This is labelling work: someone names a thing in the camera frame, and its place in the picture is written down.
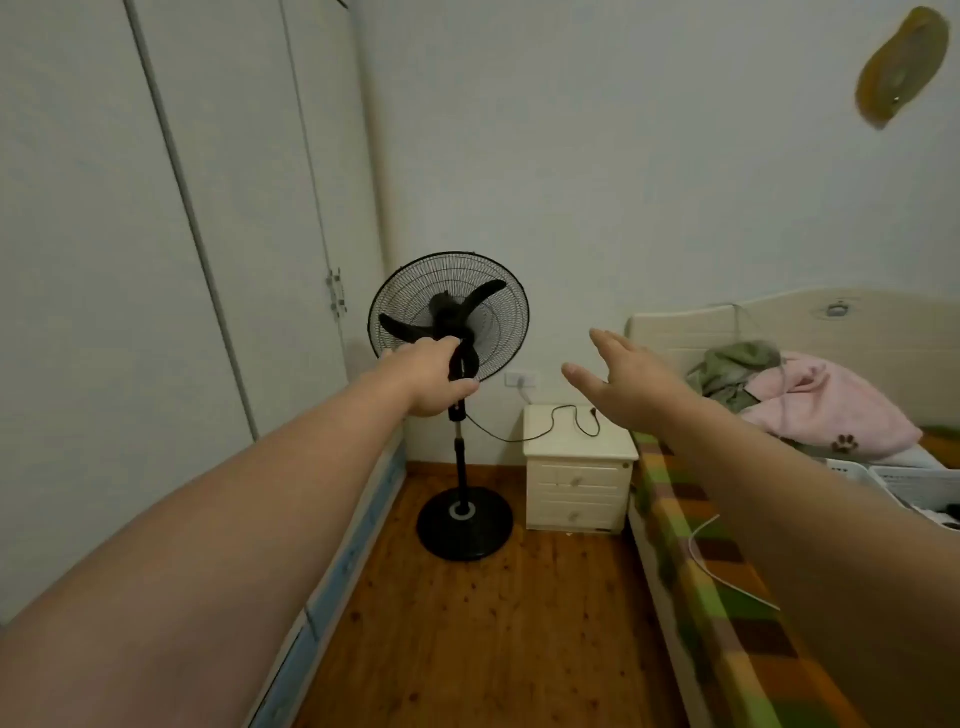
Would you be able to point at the person's right hand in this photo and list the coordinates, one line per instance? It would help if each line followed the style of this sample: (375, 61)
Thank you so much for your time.
(637, 390)

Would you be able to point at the person's left hand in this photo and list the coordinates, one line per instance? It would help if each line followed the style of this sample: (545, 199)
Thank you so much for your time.
(427, 379)

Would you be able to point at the black fan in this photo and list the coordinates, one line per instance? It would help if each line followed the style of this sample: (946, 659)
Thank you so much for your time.
(465, 532)

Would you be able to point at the person's right forearm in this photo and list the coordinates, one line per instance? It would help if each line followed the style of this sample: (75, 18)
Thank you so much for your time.
(825, 540)

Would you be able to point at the person's left forearm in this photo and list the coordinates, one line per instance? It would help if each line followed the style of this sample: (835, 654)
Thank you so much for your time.
(225, 540)

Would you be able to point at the grey green garment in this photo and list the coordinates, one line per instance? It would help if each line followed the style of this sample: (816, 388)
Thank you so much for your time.
(731, 371)

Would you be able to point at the white bedside cabinet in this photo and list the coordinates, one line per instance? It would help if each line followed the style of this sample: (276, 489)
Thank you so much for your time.
(577, 480)

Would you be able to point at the pink blanket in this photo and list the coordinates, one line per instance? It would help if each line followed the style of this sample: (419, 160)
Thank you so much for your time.
(825, 405)

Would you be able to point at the bed with plaid blanket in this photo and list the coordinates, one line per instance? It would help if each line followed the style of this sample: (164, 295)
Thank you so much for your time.
(885, 337)

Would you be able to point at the white plastic basket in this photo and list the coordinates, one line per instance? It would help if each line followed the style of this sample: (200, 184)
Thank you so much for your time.
(915, 487)

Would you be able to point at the white wardrobe with blue trim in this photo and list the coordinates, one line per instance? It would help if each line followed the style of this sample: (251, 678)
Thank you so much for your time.
(112, 300)

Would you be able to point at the white wall socket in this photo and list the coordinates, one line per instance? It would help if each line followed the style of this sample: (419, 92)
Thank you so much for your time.
(521, 377)

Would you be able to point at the yellow wall decoration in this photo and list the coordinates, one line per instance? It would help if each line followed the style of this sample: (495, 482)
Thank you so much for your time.
(904, 64)

